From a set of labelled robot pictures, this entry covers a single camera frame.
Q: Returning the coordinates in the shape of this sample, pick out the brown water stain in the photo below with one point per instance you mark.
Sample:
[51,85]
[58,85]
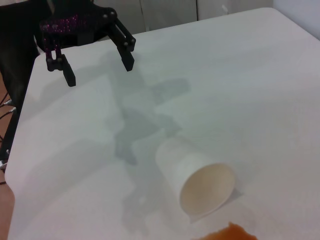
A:
[230,233]

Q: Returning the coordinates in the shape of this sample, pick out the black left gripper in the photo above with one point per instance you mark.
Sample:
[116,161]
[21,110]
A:
[67,23]

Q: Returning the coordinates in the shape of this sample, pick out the white paper cup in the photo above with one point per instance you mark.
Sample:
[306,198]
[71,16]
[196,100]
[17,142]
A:
[175,162]

